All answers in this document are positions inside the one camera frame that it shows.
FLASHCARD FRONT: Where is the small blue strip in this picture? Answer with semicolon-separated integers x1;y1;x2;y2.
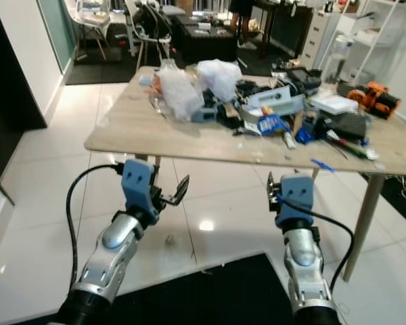
311;158;336;172

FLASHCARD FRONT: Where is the small blue tool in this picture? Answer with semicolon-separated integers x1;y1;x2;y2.
296;125;315;144

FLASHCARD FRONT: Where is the light wooden table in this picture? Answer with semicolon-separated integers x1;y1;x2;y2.
83;66;406;282

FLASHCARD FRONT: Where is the blue printed packet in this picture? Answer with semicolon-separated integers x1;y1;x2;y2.
257;114;288;136

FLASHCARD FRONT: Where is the grey box device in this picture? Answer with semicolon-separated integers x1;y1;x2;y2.
240;86;307;126

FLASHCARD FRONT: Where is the clear bubble plastic bag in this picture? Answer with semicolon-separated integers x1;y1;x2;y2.
158;64;205;123

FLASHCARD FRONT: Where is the black flat case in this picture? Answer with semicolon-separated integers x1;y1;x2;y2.
325;112;371;143

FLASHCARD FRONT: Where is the black floor mat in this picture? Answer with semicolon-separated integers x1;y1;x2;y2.
14;253;295;325

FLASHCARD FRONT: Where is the white flat box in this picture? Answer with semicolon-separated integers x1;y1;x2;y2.
309;93;361;116

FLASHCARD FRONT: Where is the black electronic device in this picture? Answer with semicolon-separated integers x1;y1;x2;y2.
286;66;323;95

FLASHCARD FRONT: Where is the white crumpled plastic bag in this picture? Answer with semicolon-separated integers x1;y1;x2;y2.
196;59;243;102

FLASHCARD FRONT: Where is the orange black power tool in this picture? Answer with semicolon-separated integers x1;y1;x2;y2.
347;81;402;120

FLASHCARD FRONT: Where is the dark floor rug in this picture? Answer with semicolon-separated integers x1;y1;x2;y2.
64;41;292;85

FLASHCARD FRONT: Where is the clear tall jar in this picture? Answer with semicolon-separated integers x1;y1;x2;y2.
321;34;355;85

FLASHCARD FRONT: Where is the black low table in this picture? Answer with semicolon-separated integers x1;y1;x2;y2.
171;14;239;66

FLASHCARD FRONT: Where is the white drawer cabinet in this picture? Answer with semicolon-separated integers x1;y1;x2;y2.
301;8;339;68

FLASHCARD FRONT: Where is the white chair with black jacket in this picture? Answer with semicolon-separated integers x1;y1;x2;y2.
125;0;173;74

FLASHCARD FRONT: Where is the dark wooden desk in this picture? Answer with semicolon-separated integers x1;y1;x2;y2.
257;0;312;58

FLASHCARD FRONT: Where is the person in dark clothes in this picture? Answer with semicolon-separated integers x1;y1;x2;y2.
228;0;258;48

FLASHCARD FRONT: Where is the white chair with wooden legs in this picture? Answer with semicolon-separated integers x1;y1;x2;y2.
66;0;112;62

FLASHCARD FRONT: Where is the white ladder shelf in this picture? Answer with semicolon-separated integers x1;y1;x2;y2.
318;0;406;85

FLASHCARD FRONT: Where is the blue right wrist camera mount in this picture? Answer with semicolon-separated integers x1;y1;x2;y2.
274;173;315;230

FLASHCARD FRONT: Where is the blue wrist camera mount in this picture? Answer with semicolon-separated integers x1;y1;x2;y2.
120;159;161;228
274;173;315;230

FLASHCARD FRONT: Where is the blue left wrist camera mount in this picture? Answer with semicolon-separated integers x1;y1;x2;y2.
120;159;161;228

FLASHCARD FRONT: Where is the green handled tool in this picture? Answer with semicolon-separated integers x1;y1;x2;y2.
328;132;380;161

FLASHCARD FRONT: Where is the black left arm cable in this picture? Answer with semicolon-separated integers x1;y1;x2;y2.
66;163;124;292

